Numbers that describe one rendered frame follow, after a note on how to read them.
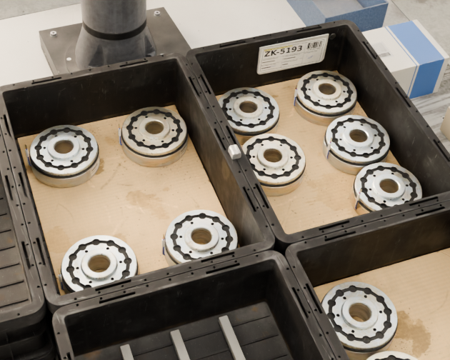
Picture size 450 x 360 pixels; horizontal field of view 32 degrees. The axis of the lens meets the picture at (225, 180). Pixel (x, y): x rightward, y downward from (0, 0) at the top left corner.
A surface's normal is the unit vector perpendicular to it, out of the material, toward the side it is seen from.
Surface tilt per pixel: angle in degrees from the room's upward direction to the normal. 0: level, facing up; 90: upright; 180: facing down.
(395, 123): 90
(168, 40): 4
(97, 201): 0
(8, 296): 0
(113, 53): 69
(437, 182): 90
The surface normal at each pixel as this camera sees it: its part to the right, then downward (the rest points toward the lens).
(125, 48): 0.43, 0.43
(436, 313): 0.06, -0.64
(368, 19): 0.41, 0.71
